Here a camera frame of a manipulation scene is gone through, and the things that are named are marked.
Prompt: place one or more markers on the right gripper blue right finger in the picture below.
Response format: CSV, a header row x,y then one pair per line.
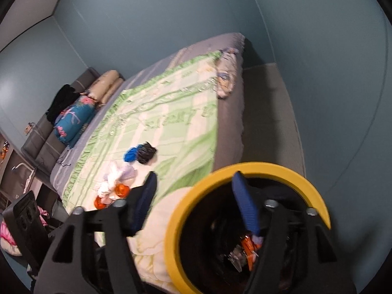
x,y
249,209

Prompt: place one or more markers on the white shelf unit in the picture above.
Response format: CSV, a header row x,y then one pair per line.
x,y
15,172

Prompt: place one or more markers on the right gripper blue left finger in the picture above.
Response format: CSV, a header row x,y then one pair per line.
x,y
139,201

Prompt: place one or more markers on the yellow rimmed black trash bin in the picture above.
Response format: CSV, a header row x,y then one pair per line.
x,y
216,217

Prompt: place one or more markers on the wall power socket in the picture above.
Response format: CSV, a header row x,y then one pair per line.
x,y
29,128

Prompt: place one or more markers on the green floral bed quilt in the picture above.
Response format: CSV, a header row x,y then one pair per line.
x,y
153,146

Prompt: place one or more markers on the blue floral folded quilt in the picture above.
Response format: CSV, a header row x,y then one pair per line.
x,y
73,121

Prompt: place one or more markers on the black clothing pile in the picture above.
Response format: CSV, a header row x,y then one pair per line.
x,y
66,96

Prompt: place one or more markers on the pink slippers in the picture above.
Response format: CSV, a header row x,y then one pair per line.
x,y
8,244

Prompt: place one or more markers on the beige folded quilt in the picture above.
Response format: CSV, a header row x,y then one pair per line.
x,y
104,87

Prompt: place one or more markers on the bed with grey headboard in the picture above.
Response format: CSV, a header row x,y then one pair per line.
x,y
147,122

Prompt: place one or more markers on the black bag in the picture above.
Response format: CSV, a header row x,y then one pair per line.
x,y
146,153

